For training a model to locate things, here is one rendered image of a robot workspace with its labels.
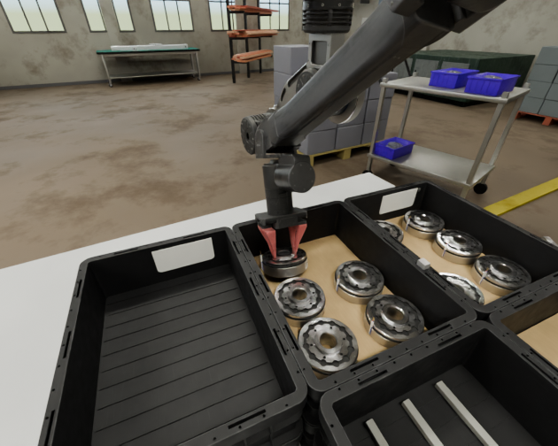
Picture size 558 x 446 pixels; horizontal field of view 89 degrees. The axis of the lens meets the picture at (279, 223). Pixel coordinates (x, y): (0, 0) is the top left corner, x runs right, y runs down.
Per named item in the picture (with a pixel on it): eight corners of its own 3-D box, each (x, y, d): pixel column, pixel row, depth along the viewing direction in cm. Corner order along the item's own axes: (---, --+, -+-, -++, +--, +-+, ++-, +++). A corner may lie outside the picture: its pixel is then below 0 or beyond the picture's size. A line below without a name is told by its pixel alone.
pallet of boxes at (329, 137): (343, 134, 420) (354, 42, 355) (383, 150, 361) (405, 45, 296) (274, 146, 377) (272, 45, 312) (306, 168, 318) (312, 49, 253)
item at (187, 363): (103, 300, 62) (81, 261, 56) (234, 264, 72) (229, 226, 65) (73, 556, 32) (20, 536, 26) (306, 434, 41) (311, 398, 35)
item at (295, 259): (257, 254, 68) (257, 251, 68) (295, 245, 71) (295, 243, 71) (270, 270, 59) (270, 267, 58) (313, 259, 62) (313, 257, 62)
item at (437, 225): (397, 214, 82) (397, 212, 81) (425, 209, 84) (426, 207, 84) (422, 234, 74) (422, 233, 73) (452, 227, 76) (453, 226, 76)
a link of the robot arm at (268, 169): (280, 157, 62) (257, 160, 60) (297, 157, 57) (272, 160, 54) (282, 188, 64) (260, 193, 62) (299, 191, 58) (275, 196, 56)
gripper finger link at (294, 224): (310, 255, 63) (306, 214, 60) (280, 262, 60) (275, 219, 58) (297, 246, 69) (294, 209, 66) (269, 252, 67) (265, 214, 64)
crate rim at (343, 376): (230, 233, 66) (229, 224, 65) (339, 206, 76) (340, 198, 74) (312, 405, 36) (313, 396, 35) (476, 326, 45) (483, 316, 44)
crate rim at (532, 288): (339, 206, 76) (341, 198, 74) (424, 186, 85) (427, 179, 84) (476, 325, 45) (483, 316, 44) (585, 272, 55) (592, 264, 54)
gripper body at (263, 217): (308, 219, 61) (306, 185, 59) (263, 228, 58) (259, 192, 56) (296, 214, 67) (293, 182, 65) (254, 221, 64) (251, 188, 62)
